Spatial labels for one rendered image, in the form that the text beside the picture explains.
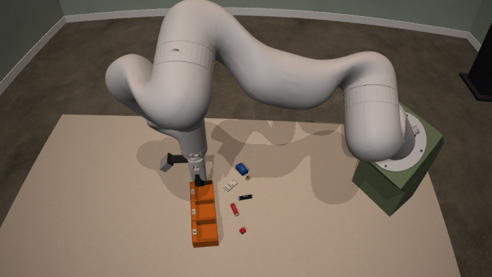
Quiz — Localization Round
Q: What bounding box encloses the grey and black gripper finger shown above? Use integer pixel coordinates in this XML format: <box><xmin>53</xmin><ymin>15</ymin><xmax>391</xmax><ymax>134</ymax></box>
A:
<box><xmin>195</xmin><ymin>174</ymin><xmax>205</xmax><ymax>187</ymax></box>

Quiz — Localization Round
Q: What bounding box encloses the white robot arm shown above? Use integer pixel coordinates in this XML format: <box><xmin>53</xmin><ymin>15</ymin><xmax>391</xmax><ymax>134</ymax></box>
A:
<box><xmin>105</xmin><ymin>0</ymin><xmax>427</xmax><ymax>172</ymax></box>

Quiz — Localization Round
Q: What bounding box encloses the white domino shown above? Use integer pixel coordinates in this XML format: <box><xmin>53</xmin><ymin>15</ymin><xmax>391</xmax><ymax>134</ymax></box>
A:
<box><xmin>224</xmin><ymin>179</ymin><xmax>238</xmax><ymax>192</ymax></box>

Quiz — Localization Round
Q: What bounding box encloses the red battery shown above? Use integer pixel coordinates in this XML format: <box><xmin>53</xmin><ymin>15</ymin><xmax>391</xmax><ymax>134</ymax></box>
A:
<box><xmin>231</xmin><ymin>203</ymin><xmax>239</xmax><ymax>217</ymax></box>

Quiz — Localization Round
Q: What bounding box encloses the orange rack of bins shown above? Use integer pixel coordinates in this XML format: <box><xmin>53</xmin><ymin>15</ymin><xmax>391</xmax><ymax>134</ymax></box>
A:
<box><xmin>190</xmin><ymin>180</ymin><xmax>219</xmax><ymax>247</ymax></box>

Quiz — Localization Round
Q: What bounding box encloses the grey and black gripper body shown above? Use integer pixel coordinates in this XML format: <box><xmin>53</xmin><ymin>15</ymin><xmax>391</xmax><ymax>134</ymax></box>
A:
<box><xmin>187</xmin><ymin>155</ymin><xmax>207</xmax><ymax>182</ymax></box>

